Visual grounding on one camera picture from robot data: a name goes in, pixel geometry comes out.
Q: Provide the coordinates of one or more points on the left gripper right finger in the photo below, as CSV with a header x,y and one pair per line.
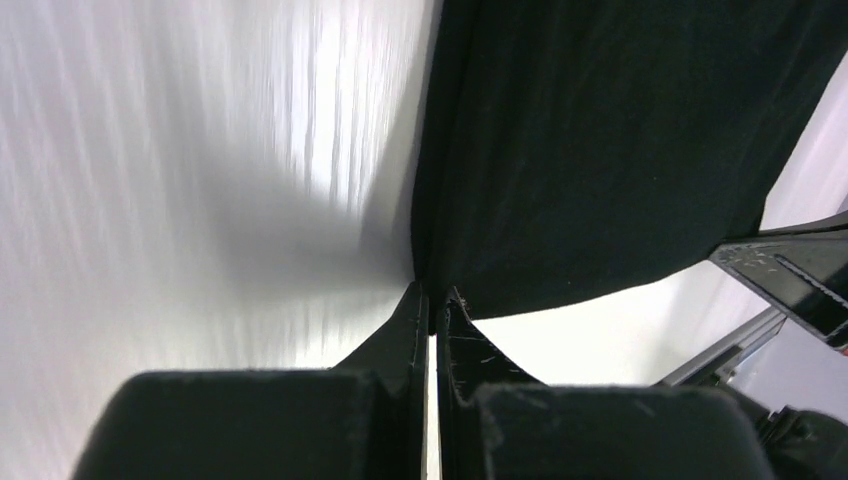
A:
x,y
499,422

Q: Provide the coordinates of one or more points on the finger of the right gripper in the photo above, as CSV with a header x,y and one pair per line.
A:
x,y
804,278
831,228

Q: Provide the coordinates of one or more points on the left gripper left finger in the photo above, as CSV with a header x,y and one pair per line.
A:
x,y
364,418

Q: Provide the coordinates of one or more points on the black t shirt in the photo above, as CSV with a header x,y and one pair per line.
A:
x,y
572,149

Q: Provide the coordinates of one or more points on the aluminium frame rail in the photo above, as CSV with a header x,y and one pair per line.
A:
x,y
718,363

